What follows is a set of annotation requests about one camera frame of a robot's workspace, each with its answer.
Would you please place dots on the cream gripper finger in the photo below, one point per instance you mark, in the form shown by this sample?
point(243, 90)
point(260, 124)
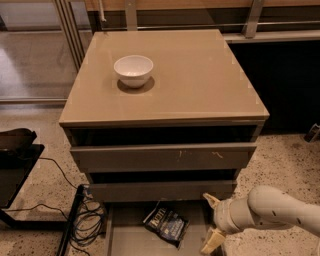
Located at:
point(213, 240)
point(212, 201)

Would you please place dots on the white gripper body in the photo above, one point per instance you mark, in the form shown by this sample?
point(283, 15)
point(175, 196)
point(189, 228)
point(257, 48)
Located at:
point(221, 215)

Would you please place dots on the blue chip bag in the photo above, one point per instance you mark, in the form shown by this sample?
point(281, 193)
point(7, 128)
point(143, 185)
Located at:
point(167, 224)

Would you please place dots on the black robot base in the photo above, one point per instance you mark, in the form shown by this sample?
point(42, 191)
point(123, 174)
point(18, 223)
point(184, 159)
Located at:
point(18, 156)

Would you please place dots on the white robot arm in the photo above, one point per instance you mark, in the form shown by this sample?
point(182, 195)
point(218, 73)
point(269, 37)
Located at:
point(264, 208)

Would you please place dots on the middle drawer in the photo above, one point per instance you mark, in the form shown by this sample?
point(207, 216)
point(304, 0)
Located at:
point(156, 191)

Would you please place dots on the top drawer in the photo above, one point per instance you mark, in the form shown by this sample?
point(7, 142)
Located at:
point(181, 157)

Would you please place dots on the open bottom drawer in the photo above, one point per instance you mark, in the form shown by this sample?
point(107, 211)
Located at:
point(126, 234)

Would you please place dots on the tan drawer cabinet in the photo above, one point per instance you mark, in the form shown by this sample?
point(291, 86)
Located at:
point(197, 94)

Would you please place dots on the small dark floor object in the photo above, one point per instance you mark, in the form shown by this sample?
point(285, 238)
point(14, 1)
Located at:
point(312, 134)

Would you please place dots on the white ceramic bowl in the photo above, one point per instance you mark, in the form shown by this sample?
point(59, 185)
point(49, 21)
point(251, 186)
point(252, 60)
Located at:
point(133, 70)

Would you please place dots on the metal railing frame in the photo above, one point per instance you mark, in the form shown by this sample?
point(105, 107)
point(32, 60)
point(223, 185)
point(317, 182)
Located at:
point(239, 20)

